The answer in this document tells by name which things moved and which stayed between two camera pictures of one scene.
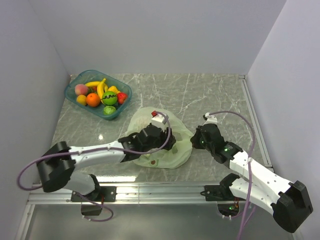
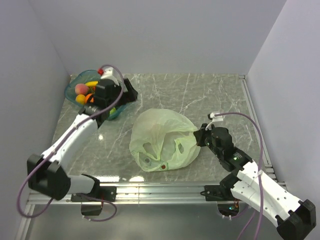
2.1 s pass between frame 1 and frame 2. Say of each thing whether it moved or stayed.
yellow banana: stayed
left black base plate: stayed
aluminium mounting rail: stayed
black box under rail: stayed
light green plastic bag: moved
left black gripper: moved
